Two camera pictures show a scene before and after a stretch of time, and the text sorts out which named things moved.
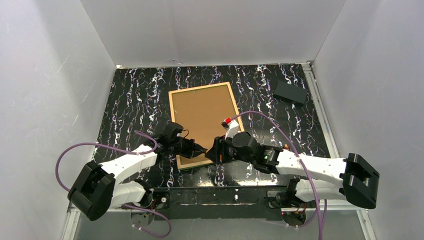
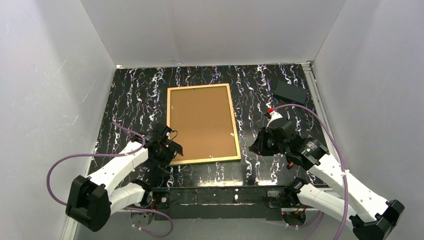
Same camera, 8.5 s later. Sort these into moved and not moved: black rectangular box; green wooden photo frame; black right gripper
Moved: black right gripper
Not moved: black rectangular box; green wooden photo frame
